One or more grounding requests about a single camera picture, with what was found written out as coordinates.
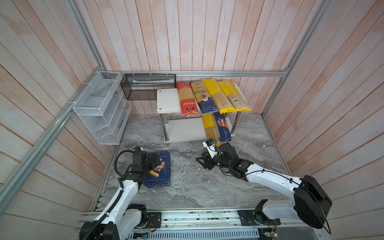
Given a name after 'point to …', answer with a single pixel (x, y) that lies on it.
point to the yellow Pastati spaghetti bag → (209, 124)
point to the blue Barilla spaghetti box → (223, 127)
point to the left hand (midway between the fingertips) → (153, 162)
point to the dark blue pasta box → (159, 176)
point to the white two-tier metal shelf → (167, 101)
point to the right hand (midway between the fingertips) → (199, 156)
